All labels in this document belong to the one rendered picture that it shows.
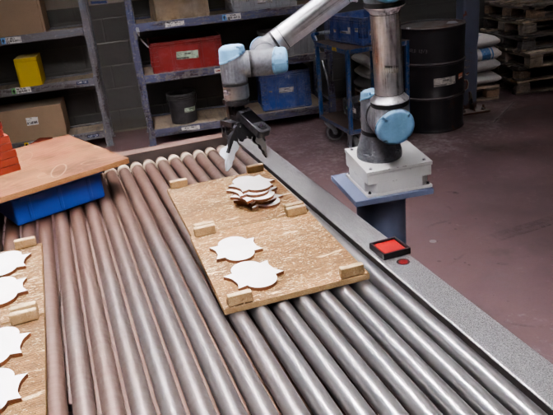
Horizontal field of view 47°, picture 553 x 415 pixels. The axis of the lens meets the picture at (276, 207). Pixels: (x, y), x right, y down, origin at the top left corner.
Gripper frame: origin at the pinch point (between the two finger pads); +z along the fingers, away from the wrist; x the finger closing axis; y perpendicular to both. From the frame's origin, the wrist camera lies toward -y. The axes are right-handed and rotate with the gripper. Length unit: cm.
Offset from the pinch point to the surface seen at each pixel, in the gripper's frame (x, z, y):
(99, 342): 67, 13, -33
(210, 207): 12.0, 11.4, 5.8
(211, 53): -219, 29, 346
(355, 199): -30.8, 17.9, -13.9
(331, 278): 18, 11, -53
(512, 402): 24, 14, -103
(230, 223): 14.9, 11.4, -8.5
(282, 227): 7.1, 11.4, -22.6
